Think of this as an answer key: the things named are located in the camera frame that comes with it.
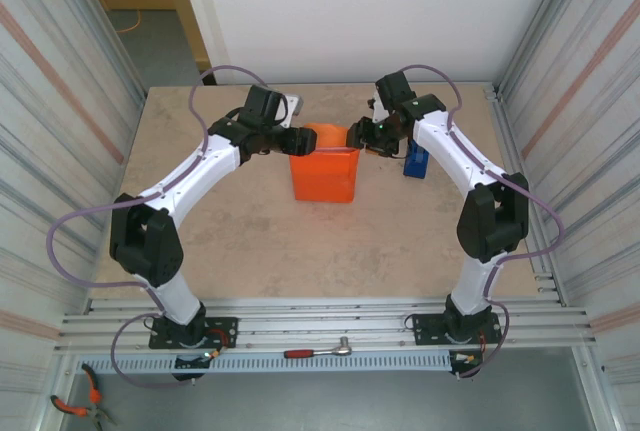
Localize orange wrapping paper sheet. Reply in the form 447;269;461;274
288;122;362;204

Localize blue tape dispenser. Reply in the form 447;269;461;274
402;140;431;180

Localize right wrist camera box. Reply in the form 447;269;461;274
368;97;389;125

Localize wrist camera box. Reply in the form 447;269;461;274
280;94;305;120
368;97;389;125

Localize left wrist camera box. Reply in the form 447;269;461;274
280;94;305;120

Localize aluminium side frame rail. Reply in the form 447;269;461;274
483;81;569;307

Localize orange floor cable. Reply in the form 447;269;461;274
117;9;144;35

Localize aluminium mounting rail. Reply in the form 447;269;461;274
53;295;599;355

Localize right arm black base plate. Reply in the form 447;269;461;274
410;311;503;347

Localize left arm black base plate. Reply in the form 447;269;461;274
148;316;239;351

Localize red-handled ratchet wrench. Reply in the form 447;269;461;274
283;335;354;358

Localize grey slotted cable duct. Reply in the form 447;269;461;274
74;350;454;375

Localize orange-handled pliers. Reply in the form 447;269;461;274
49;363;121;427

